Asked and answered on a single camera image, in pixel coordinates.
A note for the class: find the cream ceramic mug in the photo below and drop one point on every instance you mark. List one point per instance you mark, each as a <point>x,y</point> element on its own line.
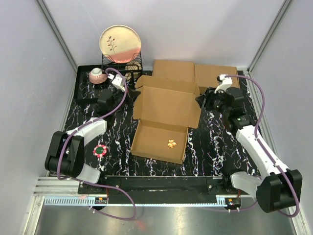
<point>134,69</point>

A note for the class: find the black wire plate rack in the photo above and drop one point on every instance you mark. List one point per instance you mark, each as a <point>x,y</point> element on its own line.
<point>107,62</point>

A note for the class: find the cardboard box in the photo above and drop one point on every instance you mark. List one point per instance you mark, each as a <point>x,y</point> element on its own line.
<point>165,110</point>
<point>206,75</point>
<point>175,70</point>

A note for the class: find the pink green flower coaster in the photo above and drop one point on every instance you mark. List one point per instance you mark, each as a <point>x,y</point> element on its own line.
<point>100,151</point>

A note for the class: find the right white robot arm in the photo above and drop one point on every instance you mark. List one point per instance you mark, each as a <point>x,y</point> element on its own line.
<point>278,187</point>

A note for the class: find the red maple leaf ornament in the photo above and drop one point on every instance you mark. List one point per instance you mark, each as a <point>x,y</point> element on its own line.
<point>171,143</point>

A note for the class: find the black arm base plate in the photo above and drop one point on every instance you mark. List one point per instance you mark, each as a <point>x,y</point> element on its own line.
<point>207,185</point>

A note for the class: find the pink patterned bowl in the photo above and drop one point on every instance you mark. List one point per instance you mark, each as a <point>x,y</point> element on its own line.
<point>96,76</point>

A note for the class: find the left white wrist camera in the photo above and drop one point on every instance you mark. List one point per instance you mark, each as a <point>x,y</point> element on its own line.
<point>117,81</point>

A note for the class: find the cream pink floral plate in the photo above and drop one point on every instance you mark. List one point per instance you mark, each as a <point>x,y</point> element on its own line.
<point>120,43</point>

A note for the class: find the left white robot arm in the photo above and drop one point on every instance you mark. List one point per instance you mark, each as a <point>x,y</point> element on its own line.
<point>66,153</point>

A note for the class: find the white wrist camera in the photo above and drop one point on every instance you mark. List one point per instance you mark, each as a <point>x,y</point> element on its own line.
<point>224,81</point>
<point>117,81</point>

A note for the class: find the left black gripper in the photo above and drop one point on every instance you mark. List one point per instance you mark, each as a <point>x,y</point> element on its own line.
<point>122,92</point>

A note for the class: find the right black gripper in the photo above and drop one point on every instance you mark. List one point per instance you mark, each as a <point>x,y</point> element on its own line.
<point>200,100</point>

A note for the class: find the black wire tray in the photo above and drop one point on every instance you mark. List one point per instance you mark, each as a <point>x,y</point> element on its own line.
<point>84,89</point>

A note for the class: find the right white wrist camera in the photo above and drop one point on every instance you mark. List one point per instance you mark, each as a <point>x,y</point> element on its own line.
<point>224,81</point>

